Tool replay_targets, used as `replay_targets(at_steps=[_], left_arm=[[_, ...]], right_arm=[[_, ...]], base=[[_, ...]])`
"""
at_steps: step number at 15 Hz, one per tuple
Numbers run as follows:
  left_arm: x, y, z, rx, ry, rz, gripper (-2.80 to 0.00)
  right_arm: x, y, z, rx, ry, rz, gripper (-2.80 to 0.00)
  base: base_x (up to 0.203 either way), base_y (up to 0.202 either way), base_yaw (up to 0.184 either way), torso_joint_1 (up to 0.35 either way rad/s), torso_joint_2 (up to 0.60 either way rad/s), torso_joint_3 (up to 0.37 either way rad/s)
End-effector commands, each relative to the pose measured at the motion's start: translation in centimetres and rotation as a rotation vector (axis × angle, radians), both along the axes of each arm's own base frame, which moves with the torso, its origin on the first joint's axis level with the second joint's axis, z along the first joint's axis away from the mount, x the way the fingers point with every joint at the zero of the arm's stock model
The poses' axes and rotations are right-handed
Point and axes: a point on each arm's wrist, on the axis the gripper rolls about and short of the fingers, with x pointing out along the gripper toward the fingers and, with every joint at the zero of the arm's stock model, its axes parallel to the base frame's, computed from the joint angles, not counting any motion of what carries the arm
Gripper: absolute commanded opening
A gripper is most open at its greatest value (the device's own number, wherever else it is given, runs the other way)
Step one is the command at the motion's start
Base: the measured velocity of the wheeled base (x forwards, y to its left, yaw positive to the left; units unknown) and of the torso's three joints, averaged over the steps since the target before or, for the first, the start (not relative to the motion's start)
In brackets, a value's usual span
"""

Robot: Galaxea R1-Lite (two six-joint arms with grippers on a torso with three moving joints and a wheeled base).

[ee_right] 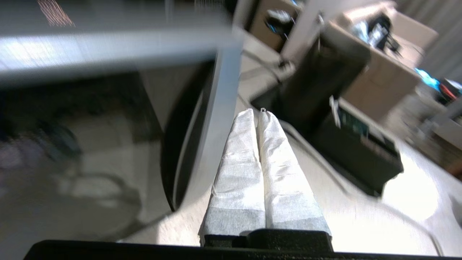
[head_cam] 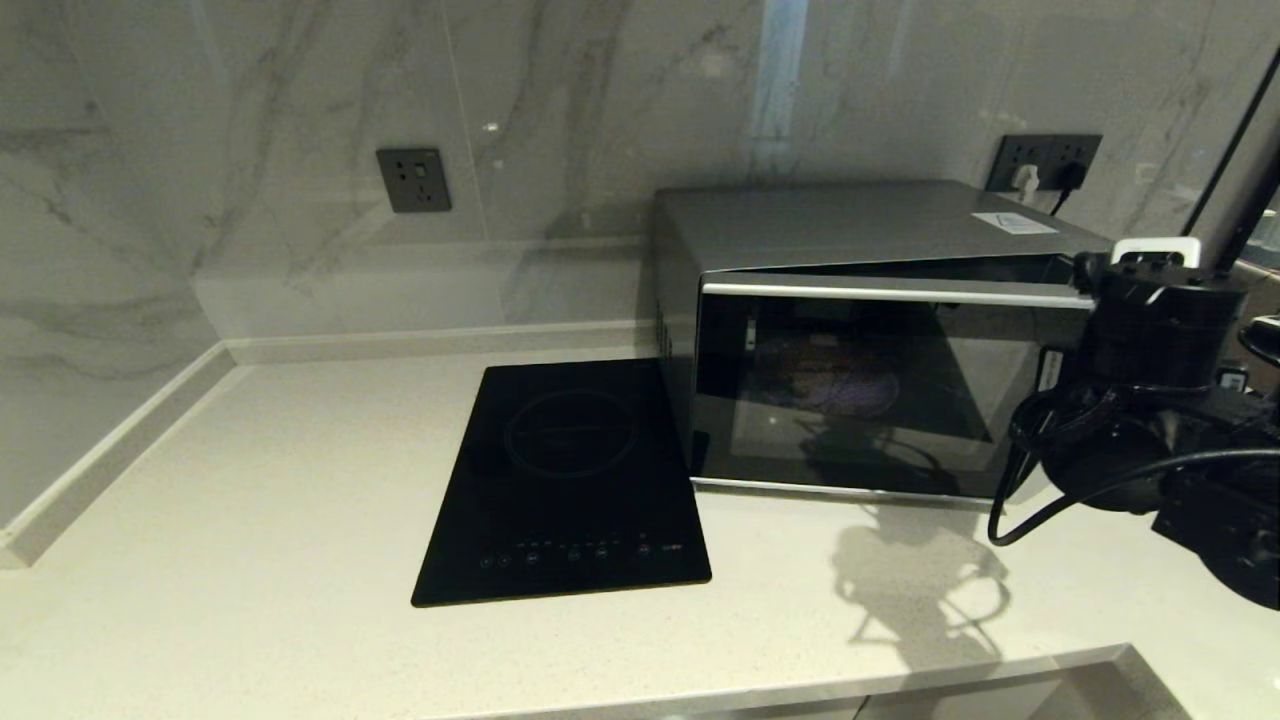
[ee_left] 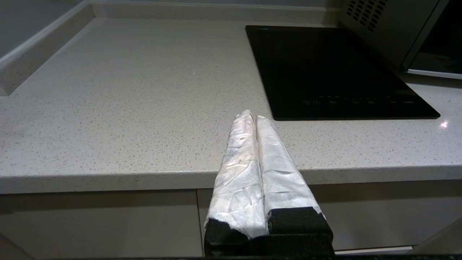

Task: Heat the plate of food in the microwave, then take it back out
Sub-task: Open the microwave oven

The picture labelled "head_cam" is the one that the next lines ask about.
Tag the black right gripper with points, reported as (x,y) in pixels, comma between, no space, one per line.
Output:
(1160,330)

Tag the lavender plate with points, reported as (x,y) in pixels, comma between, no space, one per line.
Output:
(830,385)

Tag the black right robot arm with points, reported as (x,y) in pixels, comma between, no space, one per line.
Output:
(1200,480)

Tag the silver microwave oven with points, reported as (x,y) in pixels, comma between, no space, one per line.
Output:
(850,225)

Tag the black power plug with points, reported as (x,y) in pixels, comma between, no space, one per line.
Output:
(1071,177)

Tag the white sticker label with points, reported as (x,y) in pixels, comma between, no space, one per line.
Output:
(1014,222)

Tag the white power plug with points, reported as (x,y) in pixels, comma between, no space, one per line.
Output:
(1027,179)

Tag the black induction cooktop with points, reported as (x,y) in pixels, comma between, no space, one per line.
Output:
(570,480)

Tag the dark vertical frame post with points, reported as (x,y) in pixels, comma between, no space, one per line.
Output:
(1240,190)

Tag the grey double wall socket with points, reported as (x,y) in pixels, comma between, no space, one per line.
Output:
(1045,150)

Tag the grey single wall socket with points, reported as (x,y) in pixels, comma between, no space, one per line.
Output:
(414,180)

